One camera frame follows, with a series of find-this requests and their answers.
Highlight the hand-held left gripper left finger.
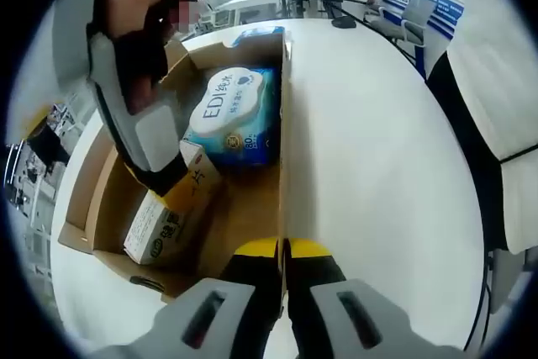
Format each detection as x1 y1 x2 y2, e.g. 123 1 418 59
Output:
90 237 283 359

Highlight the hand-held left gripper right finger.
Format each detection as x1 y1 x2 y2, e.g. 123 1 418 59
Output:
285 237 466 359

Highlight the soft wet wipes pack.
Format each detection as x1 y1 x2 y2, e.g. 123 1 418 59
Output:
182 65 282 167

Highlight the white green medicine box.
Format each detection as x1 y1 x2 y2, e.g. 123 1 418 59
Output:
122 140 224 267

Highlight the brown cardboard shoe box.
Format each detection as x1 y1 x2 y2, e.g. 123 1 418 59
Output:
56 29 295 305

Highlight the blue soft tissue pack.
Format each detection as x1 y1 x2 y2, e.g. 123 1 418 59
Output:
233 25 287 47

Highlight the person's right hand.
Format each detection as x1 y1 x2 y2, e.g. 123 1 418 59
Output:
103 0 178 117

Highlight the grey office chair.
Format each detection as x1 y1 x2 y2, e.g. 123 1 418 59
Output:
397 0 438 47

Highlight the black cable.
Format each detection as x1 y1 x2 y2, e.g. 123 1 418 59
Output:
462 251 495 351

